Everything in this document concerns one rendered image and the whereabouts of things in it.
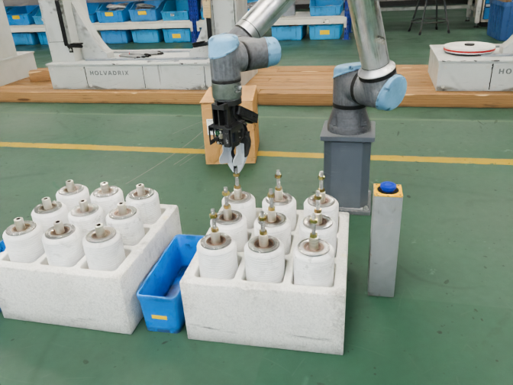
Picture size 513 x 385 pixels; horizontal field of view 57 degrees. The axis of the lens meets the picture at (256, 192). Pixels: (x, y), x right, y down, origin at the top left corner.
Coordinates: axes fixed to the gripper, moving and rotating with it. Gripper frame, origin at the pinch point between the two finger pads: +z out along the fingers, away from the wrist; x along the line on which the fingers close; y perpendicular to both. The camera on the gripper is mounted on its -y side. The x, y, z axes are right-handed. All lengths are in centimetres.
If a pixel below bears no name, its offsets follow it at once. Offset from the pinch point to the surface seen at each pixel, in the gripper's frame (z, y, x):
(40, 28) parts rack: 13, -334, -492
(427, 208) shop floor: 34, -61, 43
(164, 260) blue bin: 24.0, 18.2, -15.5
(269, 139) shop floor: 34, -108, -46
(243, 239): 14.4, 12.9, 8.0
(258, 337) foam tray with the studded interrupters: 31.1, 27.6, 19.4
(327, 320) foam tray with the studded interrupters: 23.9, 22.8, 35.2
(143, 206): 11.1, 13.1, -25.1
